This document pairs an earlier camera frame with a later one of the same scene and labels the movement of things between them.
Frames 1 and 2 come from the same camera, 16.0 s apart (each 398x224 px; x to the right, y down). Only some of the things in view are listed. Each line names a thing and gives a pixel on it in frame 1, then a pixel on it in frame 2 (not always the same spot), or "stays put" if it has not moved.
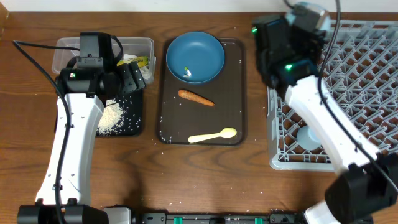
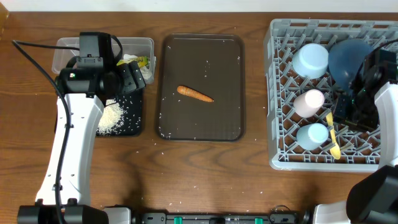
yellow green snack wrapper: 142,61 stays put
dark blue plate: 201,53 to 346,58
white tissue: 145,71 stays put
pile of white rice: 112,119 stays put
